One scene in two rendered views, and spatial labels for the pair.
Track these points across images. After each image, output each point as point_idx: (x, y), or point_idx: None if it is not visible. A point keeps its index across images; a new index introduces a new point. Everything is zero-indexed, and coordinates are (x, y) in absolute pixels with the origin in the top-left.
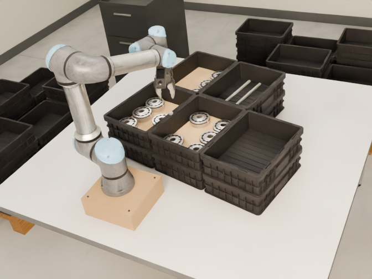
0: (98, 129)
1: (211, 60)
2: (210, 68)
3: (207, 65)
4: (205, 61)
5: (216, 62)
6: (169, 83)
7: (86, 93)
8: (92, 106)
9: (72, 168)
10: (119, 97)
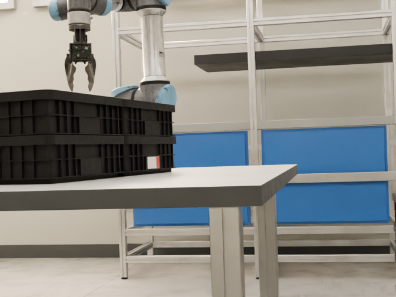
0: (142, 79)
1: (12, 104)
2: (17, 129)
3: (25, 122)
4: (29, 111)
5: (2, 108)
6: (73, 65)
7: (141, 31)
8: (280, 171)
9: (219, 168)
10: (236, 174)
